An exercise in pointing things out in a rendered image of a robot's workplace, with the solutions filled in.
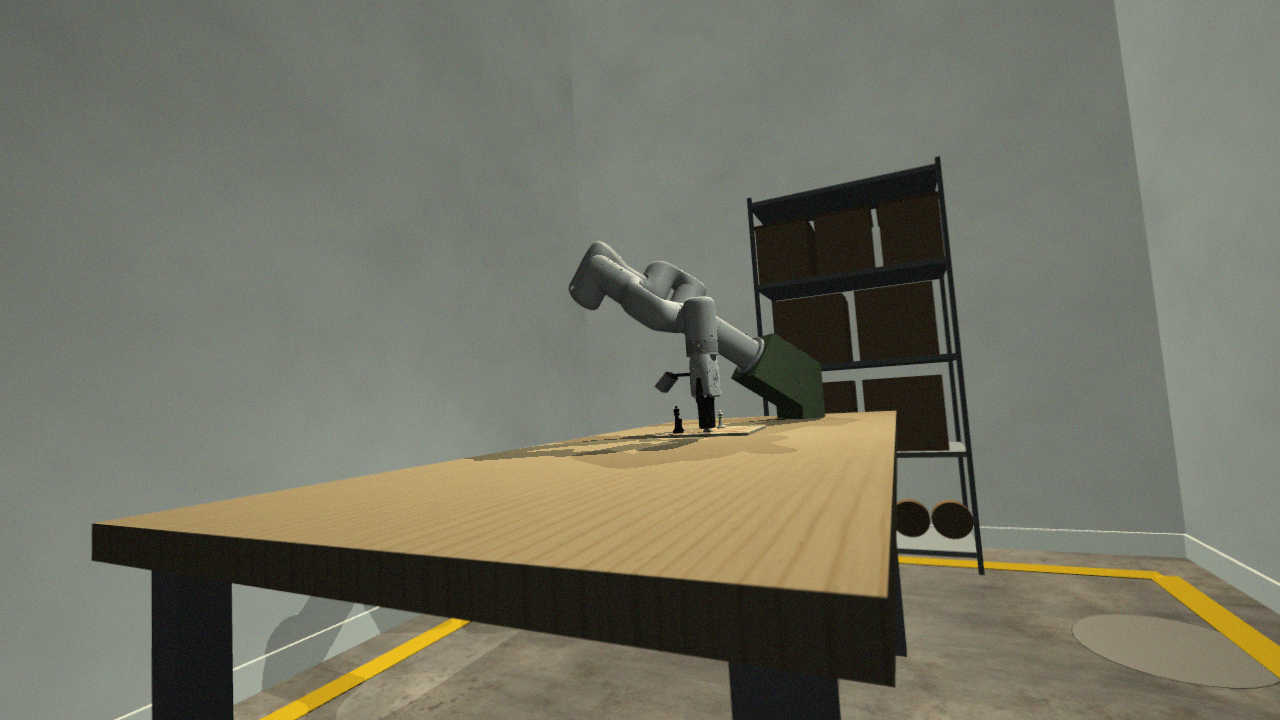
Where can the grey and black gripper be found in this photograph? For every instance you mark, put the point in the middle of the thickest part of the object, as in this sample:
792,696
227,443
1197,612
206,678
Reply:
705,381

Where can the brown and cream chessboard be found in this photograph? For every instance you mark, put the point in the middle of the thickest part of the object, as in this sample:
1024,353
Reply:
697,432

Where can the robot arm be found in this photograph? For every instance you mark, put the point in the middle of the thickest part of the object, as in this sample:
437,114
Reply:
607,274

